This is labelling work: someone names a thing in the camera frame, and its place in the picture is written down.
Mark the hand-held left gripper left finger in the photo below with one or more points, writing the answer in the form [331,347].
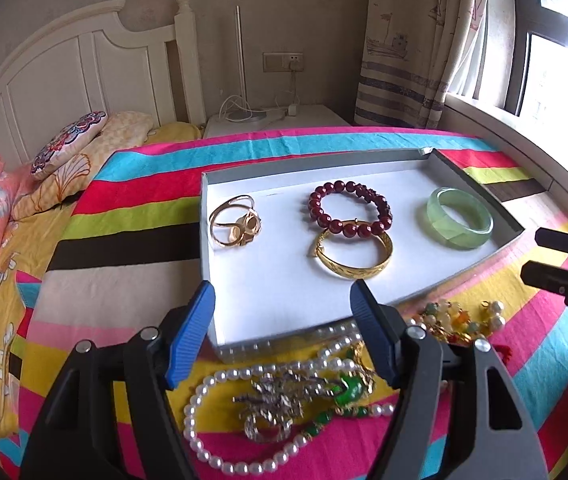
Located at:
[191,330]

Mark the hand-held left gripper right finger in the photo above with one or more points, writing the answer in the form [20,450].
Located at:
[368,325]

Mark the white cardboard box tray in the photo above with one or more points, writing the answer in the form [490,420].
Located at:
[284,270]

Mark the engraved gold bangle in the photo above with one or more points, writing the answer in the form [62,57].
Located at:
[343,270]

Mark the pale green jade bangle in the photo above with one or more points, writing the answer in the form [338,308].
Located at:
[456,237]

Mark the ornate open gold bangle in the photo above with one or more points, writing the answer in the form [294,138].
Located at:
[244,225]

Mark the colourful striped blanket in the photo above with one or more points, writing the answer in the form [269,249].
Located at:
[129,220]

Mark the dark framed window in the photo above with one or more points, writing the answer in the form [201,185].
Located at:
[521,60]

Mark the yellow patterned pillow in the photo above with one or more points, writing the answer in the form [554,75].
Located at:
[124,127]

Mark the white nightstand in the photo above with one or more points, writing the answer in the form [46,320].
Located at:
[309,120]

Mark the embroidered floral cushion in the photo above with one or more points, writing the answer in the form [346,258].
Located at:
[66,142]

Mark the white plug charger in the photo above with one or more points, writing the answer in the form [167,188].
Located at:
[292,110]

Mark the cream boat print curtain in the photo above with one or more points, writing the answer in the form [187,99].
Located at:
[413,45]

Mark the slim white desk lamp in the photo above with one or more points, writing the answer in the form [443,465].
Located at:
[237,60]

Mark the white wooden headboard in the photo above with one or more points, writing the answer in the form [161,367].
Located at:
[64,70]

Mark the wall power socket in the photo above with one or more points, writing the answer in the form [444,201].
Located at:
[283,61]

